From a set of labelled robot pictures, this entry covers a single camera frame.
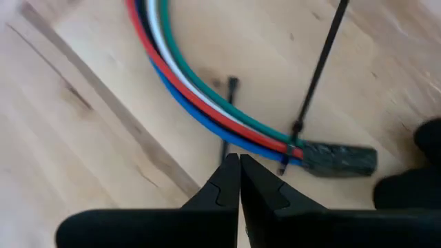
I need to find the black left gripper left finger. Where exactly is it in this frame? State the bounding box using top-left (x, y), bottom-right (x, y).
top-left (54, 153), bottom-right (241, 248)

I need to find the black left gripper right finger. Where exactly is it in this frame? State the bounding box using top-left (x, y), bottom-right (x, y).
top-left (240, 154), bottom-right (441, 248)

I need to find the black glove with grey cuff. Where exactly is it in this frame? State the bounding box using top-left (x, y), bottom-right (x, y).
top-left (373, 118), bottom-right (441, 211)

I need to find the blue cable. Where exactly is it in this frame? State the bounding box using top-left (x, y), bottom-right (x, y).
top-left (150, 58), bottom-right (305, 167)

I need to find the black zip tie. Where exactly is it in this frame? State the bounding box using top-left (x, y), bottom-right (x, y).
top-left (278, 0), bottom-right (351, 176)
top-left (220, 76), bottom-right (239, 163)

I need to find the bundle of coloured cables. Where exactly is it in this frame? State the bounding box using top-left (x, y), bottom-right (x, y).
top-left (125, 0), bottom-right (305, 161)

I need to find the white cable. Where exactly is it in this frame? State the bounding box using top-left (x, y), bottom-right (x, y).
top-left (146, 0), bottom-right (263, 129)

